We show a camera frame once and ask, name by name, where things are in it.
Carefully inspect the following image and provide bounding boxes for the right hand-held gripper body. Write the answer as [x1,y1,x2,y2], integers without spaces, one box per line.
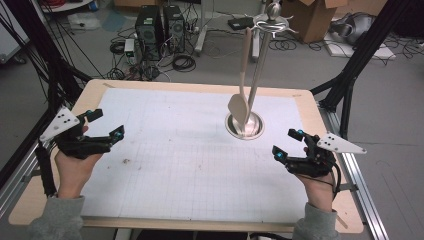
[284,132,368,178]

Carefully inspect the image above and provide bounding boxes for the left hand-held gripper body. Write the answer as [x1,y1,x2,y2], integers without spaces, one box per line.
[39,106,114,160]

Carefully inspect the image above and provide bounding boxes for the beige long-handled spoon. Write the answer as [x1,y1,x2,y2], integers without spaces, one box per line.
[227,27,253,127]

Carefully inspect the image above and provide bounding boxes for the metal utensil stand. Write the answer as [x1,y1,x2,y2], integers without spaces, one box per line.
[225,1,299,140]

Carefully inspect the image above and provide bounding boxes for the person's left hand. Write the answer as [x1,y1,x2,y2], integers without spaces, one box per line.
[54,124,103,200]

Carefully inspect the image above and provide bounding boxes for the person's right hand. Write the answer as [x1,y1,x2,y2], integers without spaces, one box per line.
[294,146,336,213]

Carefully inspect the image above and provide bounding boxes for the small white box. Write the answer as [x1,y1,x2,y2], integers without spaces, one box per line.
[123,38,136,58]

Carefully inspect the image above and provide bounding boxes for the white grid mat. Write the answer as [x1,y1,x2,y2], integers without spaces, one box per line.
[80,87,309,224]

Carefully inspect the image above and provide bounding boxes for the black computer tower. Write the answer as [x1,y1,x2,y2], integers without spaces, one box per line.
[163,4,186,54]
[134,5,165,62]

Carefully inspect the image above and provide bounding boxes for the white foam board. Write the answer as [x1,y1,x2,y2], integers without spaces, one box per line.
[324,40,398,61]

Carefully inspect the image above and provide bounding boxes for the round white table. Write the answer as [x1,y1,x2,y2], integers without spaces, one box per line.
[39,0,95,14]

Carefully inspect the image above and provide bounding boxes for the open cardboard box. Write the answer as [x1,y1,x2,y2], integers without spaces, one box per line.
[279,0,348,44]

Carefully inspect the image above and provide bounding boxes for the grey and black bag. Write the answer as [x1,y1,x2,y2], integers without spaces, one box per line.
[329,12,378,46]

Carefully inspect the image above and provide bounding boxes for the black flat box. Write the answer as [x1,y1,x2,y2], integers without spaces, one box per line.
[228,16,255,31]

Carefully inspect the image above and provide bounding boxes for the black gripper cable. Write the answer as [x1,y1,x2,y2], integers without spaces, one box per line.
[301,162,343,201]

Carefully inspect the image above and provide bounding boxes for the black strap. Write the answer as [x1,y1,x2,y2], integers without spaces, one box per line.
[34,143,58,198]

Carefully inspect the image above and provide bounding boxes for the silver aluminium rail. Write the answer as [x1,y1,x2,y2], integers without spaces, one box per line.
[319,106,390,240]
[0,139,44,218]

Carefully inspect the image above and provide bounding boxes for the black frame strut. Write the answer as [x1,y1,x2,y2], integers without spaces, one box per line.
[309,0,414,139]
[0,0,93,188]

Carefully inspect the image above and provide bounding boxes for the coiled black cable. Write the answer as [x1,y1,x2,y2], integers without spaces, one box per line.
[269,37,298,52]
[171,53,197,73]

